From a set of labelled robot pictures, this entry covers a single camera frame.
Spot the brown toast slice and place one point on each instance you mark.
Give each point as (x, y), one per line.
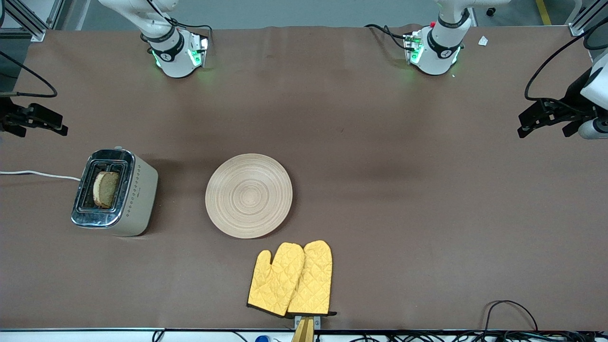
(107, 189)

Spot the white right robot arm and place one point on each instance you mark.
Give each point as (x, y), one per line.
(173, 52)

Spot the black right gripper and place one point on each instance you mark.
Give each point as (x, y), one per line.
(6, 116)

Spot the aluminium frame profile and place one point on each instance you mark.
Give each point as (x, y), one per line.
(577, 27)
(28, 23)

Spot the yellow oven mitt with thumb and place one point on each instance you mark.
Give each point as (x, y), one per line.
(275, 280)

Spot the blue cap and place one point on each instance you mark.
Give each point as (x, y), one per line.
(262, 339)

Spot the beige chrome toaster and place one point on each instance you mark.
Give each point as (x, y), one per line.
(137, 194)

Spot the round wooden plate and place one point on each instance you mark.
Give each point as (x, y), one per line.
(249, 195)

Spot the yellow bananas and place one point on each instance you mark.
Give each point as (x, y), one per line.
(313, 280)

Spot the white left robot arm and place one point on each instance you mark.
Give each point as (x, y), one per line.
(439, 45)

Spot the small metal bracket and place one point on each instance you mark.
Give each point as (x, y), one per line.
(317, 321)

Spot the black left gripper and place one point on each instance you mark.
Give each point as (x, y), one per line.
(571, 99)

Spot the white paper scrap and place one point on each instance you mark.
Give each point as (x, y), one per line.
(483, 41)

